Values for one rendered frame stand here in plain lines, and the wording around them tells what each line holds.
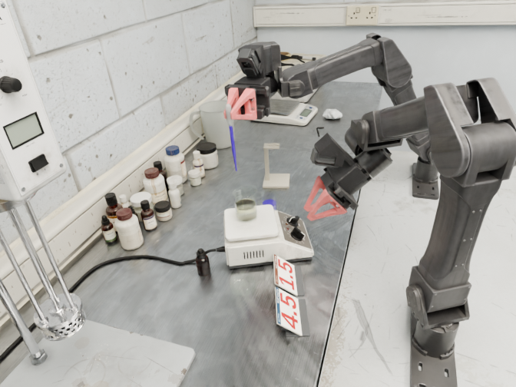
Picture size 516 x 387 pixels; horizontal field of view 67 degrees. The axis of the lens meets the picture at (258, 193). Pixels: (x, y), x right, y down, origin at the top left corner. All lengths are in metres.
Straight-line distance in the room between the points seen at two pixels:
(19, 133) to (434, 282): 0.59
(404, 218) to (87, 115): 0.87
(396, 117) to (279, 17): 1.54
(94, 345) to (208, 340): 0.21
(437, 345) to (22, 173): 0.66
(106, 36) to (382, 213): 0.88
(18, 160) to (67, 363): 0.46
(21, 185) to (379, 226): 0.82
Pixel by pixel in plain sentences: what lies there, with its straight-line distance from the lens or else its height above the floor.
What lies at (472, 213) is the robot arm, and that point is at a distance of 0.61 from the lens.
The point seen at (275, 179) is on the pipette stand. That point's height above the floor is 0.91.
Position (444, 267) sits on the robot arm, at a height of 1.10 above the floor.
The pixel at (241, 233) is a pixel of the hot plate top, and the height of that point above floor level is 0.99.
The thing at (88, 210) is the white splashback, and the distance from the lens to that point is 1.08.
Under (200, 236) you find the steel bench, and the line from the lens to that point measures 1.03.
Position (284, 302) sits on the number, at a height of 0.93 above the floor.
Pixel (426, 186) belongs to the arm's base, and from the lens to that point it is 1.23.
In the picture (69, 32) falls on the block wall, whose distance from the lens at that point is 1.09.
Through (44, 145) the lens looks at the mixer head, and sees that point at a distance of 0.50.
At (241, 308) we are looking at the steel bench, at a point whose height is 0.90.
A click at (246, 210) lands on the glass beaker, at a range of 0.88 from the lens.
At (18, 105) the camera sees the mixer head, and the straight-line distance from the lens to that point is 0.48.
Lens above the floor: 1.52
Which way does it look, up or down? 32 degrees down
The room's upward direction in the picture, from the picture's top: 4 degrees counter-clockwise
